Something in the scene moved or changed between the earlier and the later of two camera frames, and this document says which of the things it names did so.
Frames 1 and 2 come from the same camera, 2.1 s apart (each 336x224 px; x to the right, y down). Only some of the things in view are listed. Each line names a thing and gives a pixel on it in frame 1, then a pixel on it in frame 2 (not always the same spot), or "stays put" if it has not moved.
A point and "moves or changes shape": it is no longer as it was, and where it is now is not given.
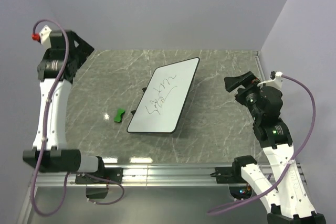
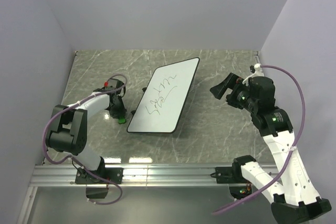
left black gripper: (83, 49) → (121, 112)
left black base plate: (114, 173) stays put
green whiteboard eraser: (118, 117) moves or changes shape
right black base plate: (228, 174) stays put
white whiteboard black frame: (163, 101) stays put
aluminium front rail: (160, 175) stays put
